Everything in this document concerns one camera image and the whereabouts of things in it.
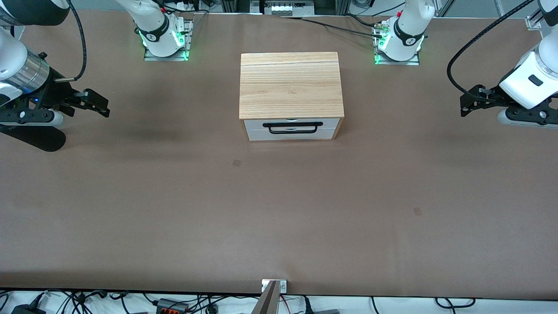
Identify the long black table cable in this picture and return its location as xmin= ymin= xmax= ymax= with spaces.
xmin=300 ymin=17 xmax=385 ymax=38

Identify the orange and black connector box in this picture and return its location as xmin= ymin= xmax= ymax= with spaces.
xmin=156 ymin=298 xmax=189 ymax=314

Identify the black cylindrical vase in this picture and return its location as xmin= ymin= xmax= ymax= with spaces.
xmin=0 ymin=124 xmax=66 ymax=152

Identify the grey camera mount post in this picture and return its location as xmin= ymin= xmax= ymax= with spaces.
xmin=250 ymin=281 xmax=279 ymax=314

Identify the short black table cable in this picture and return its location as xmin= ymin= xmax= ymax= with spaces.
xmin=342 ymin=14 xmax=378 ymax=28

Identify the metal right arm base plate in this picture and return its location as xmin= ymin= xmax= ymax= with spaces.
xmin=143 ymin=19 xmax=194 ymax=61

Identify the light wooden drawer cabinet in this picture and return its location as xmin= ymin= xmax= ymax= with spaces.
xmin=239 ymin=52 xmax=345 ymax=141

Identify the white-fronted drawer with handle mount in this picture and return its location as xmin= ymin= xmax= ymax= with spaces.
xmin=243 ymin=118 xmax=341 ymax=131

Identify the small metal edge bracket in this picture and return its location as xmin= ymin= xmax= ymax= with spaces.
xmin=261 ymin=279 xmax=288 ymax=294

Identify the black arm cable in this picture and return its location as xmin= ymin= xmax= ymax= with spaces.
xmin=54 ymin=0 xmax=87 ymax=83
xmin=446 ymin=0 xmax=536 ymax=103

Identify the looped black floor cable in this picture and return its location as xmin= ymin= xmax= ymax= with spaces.
xmin=435 ymin=297 xmax=476 ymax=309

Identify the black power adapter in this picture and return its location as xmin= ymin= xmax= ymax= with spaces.
xmin=10 ymin=303 xmax=47 ymax=314

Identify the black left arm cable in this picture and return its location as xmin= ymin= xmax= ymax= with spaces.
xmin=446 ymin=0 xmax=536 ymax=103

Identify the white power strip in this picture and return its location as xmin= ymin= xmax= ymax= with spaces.
xmin=250 ymin=0 xmax=302 ymax=17

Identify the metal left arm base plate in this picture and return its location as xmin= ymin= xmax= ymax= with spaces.
xmin=374 ymin=26 xmax=421 ymax=66

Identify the black metal drawer handle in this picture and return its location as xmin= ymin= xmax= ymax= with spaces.
xmin=262 ymin=122 xmax=324 ymax=135

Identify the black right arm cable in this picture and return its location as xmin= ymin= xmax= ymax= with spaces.
xmin=54 ymin=0 xmax=87 ymax=83

